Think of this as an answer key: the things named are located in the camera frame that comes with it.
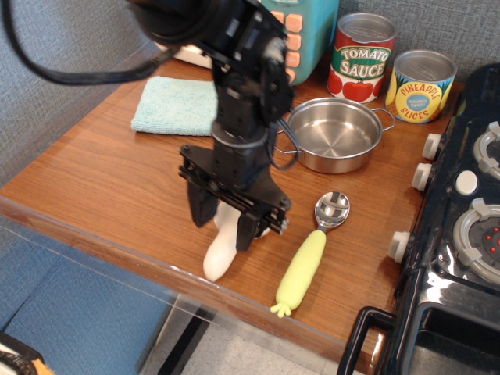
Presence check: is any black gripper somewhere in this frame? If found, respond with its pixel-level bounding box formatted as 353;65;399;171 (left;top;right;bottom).
180;130;291;252

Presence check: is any white brown toy mushroom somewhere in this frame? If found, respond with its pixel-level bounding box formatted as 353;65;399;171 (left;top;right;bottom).
202;202;272;282

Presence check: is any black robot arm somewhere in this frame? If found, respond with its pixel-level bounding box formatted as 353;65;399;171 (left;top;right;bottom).
130;1;294;251

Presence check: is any light blue folded cloth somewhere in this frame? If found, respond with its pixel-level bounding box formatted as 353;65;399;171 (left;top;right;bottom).
130;77;217;137

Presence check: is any small steel pan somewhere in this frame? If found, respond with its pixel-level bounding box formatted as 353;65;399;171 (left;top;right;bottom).
277;97;396;174

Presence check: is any toy microwave teal and pink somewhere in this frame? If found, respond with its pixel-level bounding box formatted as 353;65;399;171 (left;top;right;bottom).
147;1;338;93

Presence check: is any tomato sauce can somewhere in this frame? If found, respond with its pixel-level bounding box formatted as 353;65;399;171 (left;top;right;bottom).
327;12;397;103

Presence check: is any pineapple slices can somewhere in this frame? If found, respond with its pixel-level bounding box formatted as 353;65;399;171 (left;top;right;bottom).
385;49;458;124

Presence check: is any black toy stove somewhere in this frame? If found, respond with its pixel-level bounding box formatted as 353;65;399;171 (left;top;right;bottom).
338;63;499;374

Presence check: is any orange black object at corner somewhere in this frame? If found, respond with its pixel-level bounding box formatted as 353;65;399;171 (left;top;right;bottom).
1;332;55;375

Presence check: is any spoon with yellow handle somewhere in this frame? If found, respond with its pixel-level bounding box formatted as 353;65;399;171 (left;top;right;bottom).
270;191;350;318

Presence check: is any black cable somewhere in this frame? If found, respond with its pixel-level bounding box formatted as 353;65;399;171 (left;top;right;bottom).
2;0;177;86

